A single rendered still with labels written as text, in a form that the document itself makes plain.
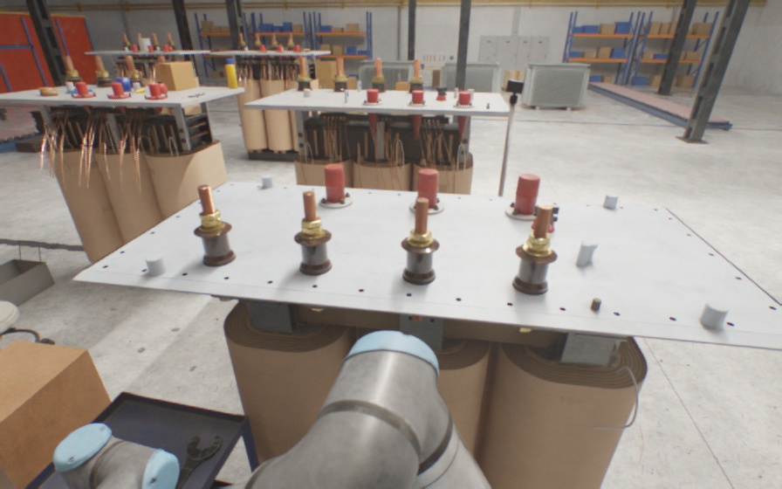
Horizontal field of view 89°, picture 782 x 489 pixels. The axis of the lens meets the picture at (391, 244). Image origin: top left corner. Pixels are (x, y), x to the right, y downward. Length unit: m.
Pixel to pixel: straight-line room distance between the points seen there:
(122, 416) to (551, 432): 1.28
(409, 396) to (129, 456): 0.61
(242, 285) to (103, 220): 2.97
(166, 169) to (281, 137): 3.89
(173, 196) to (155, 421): 2.13
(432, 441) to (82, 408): 1.52
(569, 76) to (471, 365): 12.42
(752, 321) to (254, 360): 1.26
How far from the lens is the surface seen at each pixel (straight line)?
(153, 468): 0.90
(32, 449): 1.78
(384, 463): 0.40
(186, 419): 1.45
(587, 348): 1.20
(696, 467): 2.74
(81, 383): 1.82
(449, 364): 1.20
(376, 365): 0.46
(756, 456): 2.98
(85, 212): 3.94
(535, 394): 1.26
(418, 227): 0.93
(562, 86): 13.35
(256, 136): 7.17
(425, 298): 0.93
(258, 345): 1.31
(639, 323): 1.01
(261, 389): 1.41
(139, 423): 1.50
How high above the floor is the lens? 1.90
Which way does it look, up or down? 27 degrees down
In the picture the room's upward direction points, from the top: straight up
